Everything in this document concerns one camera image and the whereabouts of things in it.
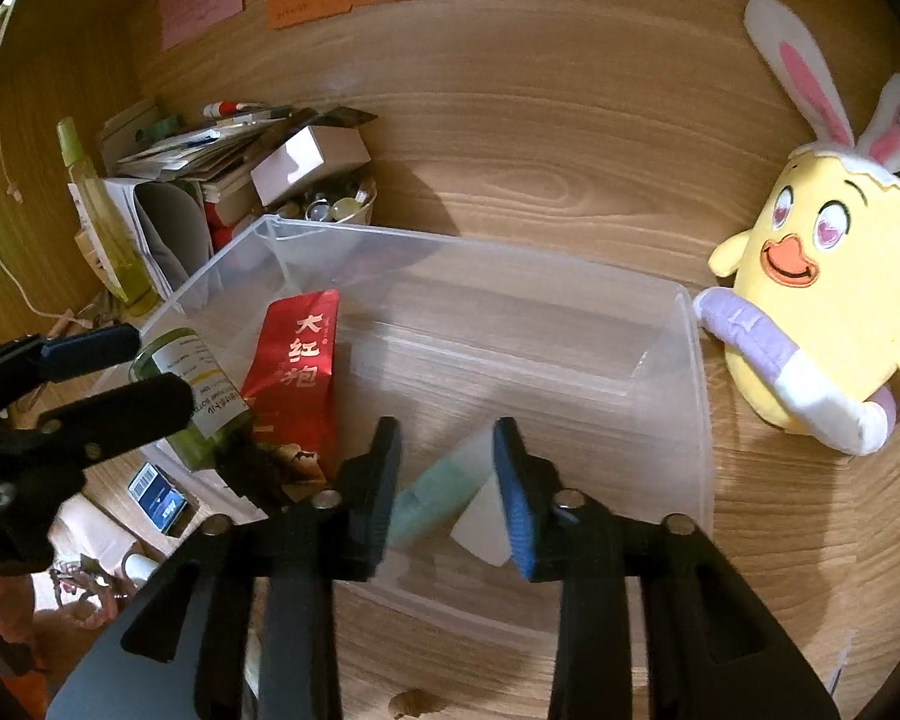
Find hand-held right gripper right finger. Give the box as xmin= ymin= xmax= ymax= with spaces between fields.
xmin=491 ymin=416 xmax=841 ymax=720

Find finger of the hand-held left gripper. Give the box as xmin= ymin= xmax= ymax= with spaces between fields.
xmin=0 ymin=324 xmax=142 ymax=392
xmin=0 ymin=373 xmax=193 ymax=482

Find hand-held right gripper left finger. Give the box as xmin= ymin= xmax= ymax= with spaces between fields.
xmin=45 ymin=415 xmax=404 ymax=720

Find teal squeeze tube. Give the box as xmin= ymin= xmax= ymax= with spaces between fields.
xmin=386 ymin=427 xmax=496 ymax=548

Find green glass bottle white label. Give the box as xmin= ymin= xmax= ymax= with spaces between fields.
xmin=129 ymin=328 xmax=256 ymax=472

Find red tea packet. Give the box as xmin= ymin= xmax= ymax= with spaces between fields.
xmin=240 ymin=289 xmax=342 ymax=482

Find clear plastic storage bin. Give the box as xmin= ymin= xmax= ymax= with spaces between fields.
xmin=139 ymin=214 xmax=713 ymax=661

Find small blue box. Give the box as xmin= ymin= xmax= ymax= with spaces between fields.
xmin=127 ymin=463 xmax=190 ymax=537

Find yellow-green spray bottle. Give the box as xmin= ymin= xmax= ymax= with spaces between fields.
xmin=56 ymin=118 xmax=158 ymax=316

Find white folded paper sheets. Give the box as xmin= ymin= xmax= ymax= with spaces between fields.
xmin=67 ymin=176 xmax=218 ymax=301

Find small white cup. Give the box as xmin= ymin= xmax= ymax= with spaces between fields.
xmin=124 ymin=551 xmax=162 ymax=587

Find stack of papers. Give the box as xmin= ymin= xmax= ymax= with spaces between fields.
xmin=97 ymin=97 xmax=301 ymax=181

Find white bowl of stones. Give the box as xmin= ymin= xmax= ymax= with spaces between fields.
xmin=274 ymin=176 xmax=380 ymax=230

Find red and white marker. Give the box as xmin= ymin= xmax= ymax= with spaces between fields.
xmin=202 ymin=100 xmax=293 ymax=119

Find white cardboard box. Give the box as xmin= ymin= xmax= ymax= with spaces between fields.
xmin=250 ymin=125 xmax=372 ymax=207

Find dark flat object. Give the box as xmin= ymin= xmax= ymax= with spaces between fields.
xmin=292 ymin=103 xmax=380 ymax=137

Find yellow chick plush toy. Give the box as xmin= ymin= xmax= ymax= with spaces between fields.
xmin=694 ymin=0 xmax=900 ymax=457

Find white cable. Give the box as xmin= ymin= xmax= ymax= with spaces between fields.
xmin=0 ymin=195 xmax=68 ymax=320

